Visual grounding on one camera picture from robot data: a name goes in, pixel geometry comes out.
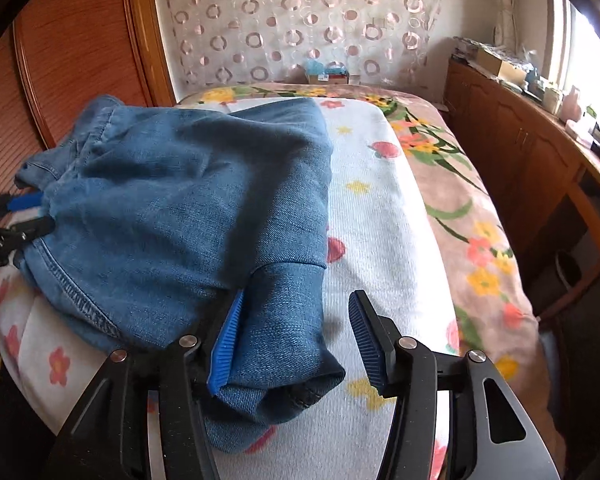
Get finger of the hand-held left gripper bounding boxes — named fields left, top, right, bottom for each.
left=0, top=216, right=56, bottom=252
left=0, top=190, right=45, bottom=222

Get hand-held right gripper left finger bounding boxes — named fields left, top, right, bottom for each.
left=42, top=288, right=246, bottom=480

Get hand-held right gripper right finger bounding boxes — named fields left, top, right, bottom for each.
left=348, top=289, right=562, bottom=480

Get blue denim pants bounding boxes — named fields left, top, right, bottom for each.
left=15, top=94, right=348, bottom=455

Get white flower print sheet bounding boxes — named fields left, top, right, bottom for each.
left=0, top=97, right=462, bottom=480

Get floral plush blanket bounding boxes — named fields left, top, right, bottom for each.
left=176, top=81, right=567, bottom=480

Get wooden headboard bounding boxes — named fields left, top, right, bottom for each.
left=0, top=0, right=177, bottom=192

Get dark round bin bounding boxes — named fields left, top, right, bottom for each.
left=554, top=249, right=584, bottom=292

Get brown wooden cabinet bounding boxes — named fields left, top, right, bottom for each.
left=442, top=54, right=600, bottom=323

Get cardboard box with blue cloth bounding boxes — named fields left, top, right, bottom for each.
left=306, top=59, right=364, bottom=86

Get clutter of boxes and papers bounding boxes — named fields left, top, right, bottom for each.
left=451, top=35, right=600, bottom=162

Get sheer circle pattern curtain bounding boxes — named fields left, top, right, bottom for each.
left=151, top=0, right=447, bottom=92

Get bright window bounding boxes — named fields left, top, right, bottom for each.
left=544, top=0, right=600, bottom=92

